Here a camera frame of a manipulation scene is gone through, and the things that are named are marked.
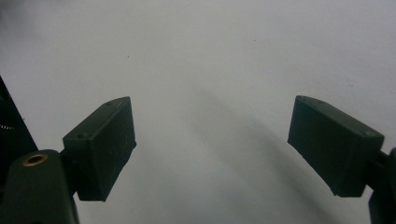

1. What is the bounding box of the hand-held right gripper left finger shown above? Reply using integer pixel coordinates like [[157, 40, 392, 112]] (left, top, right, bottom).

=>
[[61, 95, 138, 203]]

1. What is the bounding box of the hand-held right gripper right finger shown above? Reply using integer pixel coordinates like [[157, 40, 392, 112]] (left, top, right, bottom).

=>
[[287, 94, 386, 198]]

